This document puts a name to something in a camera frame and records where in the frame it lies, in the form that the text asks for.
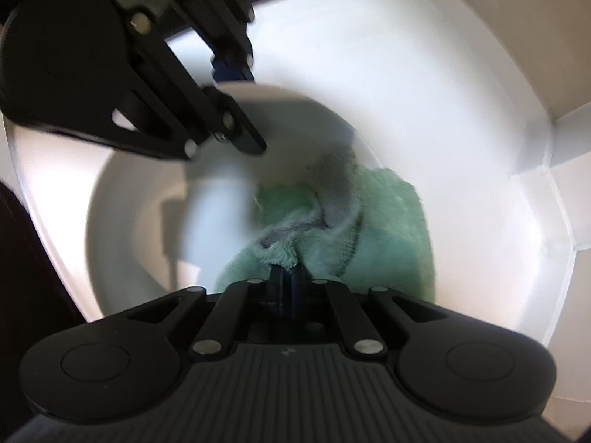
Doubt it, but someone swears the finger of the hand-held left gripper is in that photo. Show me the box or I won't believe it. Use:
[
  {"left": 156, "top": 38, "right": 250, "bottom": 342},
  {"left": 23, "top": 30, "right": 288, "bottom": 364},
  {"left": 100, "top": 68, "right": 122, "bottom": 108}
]
[
  {"left": 168, "top": 0, "right": 257, "bottom": 85},
  {"left": 92, "top": 7, "right": 269, "bottom": 162}
]

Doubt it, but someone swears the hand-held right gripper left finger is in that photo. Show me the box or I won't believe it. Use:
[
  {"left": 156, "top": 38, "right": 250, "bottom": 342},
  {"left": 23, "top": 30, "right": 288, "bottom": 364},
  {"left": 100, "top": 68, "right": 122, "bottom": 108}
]
[{"left": 127, "top": 265, "right": 284, "bottom": 356}]

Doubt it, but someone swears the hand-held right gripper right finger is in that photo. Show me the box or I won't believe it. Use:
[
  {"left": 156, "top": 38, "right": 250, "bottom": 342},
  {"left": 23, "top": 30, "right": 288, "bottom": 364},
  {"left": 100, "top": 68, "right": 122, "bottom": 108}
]
[{"left": 288, "top": 263, "right": 448, "bottom": 358}]

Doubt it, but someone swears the green microfiber cloth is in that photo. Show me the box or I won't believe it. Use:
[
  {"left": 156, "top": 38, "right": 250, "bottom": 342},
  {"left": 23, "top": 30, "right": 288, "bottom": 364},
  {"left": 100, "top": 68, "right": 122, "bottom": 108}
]
[{"left": 215, "top": 145, "right": 437, "bottom": 303}]

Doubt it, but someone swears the white ceramic bowl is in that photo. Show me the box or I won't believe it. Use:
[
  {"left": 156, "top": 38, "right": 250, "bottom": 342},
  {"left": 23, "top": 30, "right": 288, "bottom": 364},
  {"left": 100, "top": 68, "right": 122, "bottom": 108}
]
[{"left": 84, "top": 82, "right": 389, "bottom": 321}]

